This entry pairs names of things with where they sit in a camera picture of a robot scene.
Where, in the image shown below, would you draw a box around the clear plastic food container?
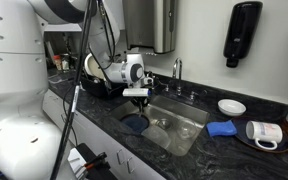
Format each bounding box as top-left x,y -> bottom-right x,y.
142,126 -> 171,149

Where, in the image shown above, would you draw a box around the blue plate brown rim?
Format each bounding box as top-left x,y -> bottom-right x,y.
121,114 -> 149,134

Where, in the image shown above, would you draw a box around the white lower cabinets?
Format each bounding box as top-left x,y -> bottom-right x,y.
69,111 -> 165,180

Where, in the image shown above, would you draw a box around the black dish drying rack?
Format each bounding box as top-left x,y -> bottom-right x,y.
81,74 -> 127,99

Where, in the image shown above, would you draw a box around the dark blue plate on counter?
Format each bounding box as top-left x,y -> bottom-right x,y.
232,117 -> 288,153

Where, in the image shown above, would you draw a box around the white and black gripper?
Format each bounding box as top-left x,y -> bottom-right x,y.
131,76 -> 154,115

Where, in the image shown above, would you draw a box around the white plate in rack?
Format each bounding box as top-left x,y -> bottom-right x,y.
84,54 -> 105,79

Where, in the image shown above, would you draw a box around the stainless steel sink basin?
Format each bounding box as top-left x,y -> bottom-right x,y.
111,96 -> 209,156

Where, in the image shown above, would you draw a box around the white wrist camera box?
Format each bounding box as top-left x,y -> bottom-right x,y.
123,88 -> 150,97

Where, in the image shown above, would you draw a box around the blue sponge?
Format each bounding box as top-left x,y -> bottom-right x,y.
206,120 -> 237,137

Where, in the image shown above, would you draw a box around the black camera tripod pole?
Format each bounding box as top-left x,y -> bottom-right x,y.
50,0 -> 97,180

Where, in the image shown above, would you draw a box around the chrome sink faucet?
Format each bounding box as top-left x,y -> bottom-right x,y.
165,57 -> 198,102

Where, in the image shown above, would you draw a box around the metal sink drain strainer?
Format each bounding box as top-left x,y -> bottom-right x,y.
157,119 -> 172,130

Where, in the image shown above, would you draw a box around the white printed mug lying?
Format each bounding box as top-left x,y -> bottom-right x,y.
246,121 -> 283,150

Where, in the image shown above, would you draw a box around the black wall soap dispenser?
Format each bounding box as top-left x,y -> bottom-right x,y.
223,1 -> 263,68

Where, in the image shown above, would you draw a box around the steel paper towel dispenser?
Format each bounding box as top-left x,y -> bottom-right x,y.
122,0 -> 177,54

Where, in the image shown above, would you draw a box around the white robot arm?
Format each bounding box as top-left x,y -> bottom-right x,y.
0,0 -> 144,180

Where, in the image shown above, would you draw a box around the white bowl on counter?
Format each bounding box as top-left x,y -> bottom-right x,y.
218,99 -> 246,117

